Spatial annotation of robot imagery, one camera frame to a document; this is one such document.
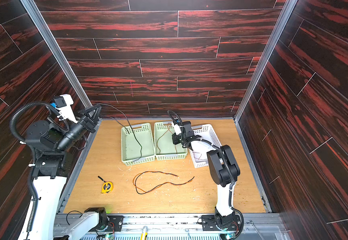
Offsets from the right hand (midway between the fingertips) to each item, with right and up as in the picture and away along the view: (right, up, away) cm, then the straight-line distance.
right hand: (176, 133), depth 99 cm
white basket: (+15, -14, -1) cm, 21 cm away
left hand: (-29, +10, -44) cm, 54 cm away
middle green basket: (-8, -11, +3) cm, 14 cm away
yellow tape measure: (-40, -30, -15) cm, 52 cm away
